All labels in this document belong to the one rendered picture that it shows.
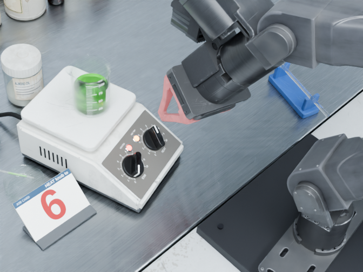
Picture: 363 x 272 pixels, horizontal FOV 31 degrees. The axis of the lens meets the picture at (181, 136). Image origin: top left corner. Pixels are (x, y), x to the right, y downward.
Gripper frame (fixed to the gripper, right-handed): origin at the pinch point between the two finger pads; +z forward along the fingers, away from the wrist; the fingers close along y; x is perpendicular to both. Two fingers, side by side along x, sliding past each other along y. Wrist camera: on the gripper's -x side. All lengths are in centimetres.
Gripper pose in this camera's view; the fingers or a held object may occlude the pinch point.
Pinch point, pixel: (173, 110)
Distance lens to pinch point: 86.8
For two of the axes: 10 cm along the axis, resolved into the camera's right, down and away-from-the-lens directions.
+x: 4.2, 9.0, -1.2
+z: -5.3, 3.5, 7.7
